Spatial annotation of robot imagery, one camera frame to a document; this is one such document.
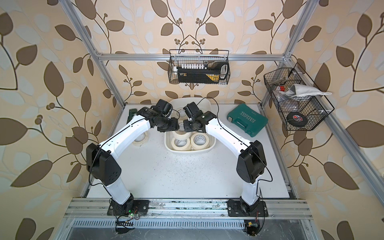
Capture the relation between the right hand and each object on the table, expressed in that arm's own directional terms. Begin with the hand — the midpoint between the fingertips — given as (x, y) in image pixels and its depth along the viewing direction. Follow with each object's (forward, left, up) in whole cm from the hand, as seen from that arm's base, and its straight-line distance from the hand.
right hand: (188, 126), depth 86 cm
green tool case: (+14, -42, -13) cm, 46 cm away
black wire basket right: (-1, -58, +15) cm, 60 cm away
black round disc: (-8, -54, +12) cm, 56 cm away
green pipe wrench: (+27, +45, -16) cm, 55 cm away
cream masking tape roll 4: (0, -6, -17) cm, 18 cm away
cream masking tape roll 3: (-2, +6, -17) cm, 18 cm away
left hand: (-2, +6, +2) cm, 7 cm away
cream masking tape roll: (-6, +1, +18) cm, 19 cm away
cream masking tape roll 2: (-6, +4, 0) cm, 7 cm away
